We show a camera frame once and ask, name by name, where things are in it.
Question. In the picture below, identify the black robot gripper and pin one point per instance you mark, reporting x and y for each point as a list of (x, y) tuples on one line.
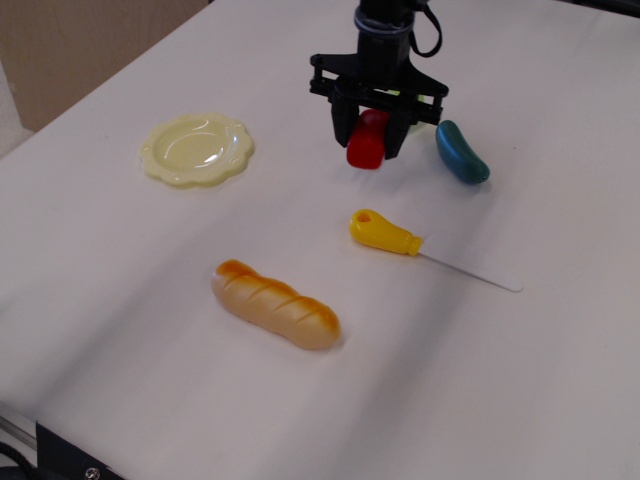
[(362, 79)]

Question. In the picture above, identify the red and white toy sushi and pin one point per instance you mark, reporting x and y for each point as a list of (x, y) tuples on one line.
[(366, 146)]

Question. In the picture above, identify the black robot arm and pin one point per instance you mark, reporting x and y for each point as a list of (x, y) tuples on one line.
[(387, 15)]

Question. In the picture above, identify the pale yellow scalloped toy plate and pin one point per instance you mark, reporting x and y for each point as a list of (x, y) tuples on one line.
[(196, 150)]

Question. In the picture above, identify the light green toy pear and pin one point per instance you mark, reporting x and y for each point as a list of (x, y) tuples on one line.
[(417, 126)]

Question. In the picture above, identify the teal toy cucumber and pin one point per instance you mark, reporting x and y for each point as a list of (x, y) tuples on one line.
[(458, 156)]

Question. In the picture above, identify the toy bread loaf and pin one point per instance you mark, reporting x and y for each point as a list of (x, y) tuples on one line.
[(275, 306)]

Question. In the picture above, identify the yellow handled white toy knife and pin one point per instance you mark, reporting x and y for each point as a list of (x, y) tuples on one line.
[(371, 229)]

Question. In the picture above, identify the black table corner bracket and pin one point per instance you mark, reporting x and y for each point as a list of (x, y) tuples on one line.
[(61, 459)]

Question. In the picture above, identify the aluminium table frame rail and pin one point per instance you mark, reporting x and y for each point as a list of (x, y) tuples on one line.
[(19, 432)]

